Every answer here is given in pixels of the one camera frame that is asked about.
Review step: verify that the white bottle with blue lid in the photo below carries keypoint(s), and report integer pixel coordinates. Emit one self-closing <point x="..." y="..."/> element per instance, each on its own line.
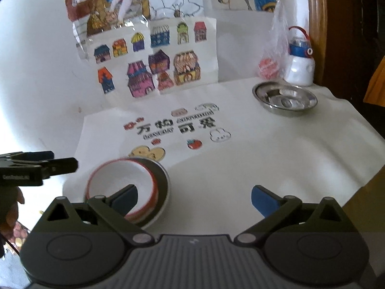
<point x="300" y="66"/>

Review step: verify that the white bowl with red rim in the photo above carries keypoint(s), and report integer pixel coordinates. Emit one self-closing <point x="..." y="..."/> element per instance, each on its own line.
<point x="120" y="177"/>

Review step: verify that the pink round packet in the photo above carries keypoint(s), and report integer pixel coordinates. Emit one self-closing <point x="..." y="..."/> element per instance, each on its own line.
<point x="268" y="68"/>

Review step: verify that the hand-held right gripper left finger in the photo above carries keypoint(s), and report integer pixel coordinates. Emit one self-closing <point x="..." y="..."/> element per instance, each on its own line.
<point x="126" y="201"/>

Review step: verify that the stainless steel bowl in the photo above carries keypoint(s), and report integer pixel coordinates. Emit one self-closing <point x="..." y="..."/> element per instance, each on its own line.
<point x="284" y="99"/>

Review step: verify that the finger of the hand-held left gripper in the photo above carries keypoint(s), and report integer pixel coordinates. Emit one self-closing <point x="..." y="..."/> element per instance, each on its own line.
<point x="33" y="156"/>
<point x="61" y="165"/>

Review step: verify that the white printed cloth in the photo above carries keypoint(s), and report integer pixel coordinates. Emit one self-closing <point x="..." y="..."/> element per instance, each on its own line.
<point x="240" y="162"/>

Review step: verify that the stainless steel plate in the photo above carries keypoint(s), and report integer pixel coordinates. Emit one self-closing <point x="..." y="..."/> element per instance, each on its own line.
<point x="162" y="186"/>

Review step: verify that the coloured houses drawing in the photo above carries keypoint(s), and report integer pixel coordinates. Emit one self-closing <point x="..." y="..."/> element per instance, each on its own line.
<point x="168" y="57"/>

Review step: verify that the orange cloth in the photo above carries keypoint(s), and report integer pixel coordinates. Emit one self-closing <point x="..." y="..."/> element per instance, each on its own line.
<point x="376" y="87"/>

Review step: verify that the clear plastic bag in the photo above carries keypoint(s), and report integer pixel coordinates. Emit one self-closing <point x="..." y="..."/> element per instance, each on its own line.
<point x="278" y="36"/>

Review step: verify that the person's left hand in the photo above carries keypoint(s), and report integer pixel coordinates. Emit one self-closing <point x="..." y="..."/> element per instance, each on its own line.
<point x="13" y="210"/>

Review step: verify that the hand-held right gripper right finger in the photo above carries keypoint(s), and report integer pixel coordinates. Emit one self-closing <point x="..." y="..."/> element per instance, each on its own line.
<point x="264" y="200"/>

